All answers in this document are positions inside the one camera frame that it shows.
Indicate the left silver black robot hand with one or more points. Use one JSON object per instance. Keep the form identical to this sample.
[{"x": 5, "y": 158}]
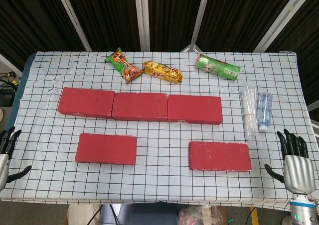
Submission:
[{"x": 3, "y": 165}]

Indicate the clear plastic water bottle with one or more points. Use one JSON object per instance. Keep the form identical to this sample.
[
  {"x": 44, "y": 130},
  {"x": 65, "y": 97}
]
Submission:
[{"x": 264, "y": 110}]

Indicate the clear plastic bag red contents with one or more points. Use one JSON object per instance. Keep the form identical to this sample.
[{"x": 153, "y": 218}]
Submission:
[{"x": 199, "y": 216}]

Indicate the white black checkered tablecloth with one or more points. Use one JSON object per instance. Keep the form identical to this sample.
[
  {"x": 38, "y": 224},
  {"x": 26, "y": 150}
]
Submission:
[{"x": 162, "y": 180}]

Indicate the bundle of clear tubes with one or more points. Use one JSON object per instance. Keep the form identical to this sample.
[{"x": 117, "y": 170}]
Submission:
[{"x": 249, "y": 105}]

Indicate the blue-grey robot torso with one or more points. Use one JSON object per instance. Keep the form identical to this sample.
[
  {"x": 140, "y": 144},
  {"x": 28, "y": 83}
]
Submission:
[{"x": 144, "y": 217}]

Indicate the green orange snack bag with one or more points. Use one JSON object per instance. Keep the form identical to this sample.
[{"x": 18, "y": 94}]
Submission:
[{"x": 124, "y": 67}]

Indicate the beige sack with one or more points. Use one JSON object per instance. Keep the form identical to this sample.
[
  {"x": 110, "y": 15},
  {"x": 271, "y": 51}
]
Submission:
[{"x": 79, "y": 216}]

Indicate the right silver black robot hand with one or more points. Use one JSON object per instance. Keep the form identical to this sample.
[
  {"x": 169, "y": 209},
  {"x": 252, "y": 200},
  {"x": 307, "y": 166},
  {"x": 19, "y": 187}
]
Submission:
[{"x": 299, "y": 172}]

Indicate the yellow biscuit pack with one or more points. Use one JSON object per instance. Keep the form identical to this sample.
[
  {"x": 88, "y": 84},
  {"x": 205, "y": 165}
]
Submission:
[{"x": 162, "y": 72}]

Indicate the black box device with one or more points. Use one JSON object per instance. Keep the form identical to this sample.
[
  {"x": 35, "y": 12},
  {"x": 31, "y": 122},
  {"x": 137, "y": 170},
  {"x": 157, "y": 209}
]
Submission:
[{"x": 6, "y": 95}]

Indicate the white metal frame bar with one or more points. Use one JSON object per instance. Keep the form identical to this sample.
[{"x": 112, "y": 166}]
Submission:
[
  {"x": 201, "y": 11},
  {"x": 138, "y": 11},
  {"x": 72, "y": 16},
  {"x": 290, "y": 11}
]

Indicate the green chips can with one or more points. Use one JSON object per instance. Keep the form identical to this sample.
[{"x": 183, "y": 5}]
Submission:
[{"x": 218, "y": 67}]

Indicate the red brick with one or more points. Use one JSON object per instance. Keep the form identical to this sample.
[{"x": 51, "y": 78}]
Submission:
[
  {"x": 139, "y": 106},
  {"x": 86, "y": 101},
  {"x": 106, "y": 149},
  {"x": 194, "y": 109},
  {"x": 219, "y": 155}
]

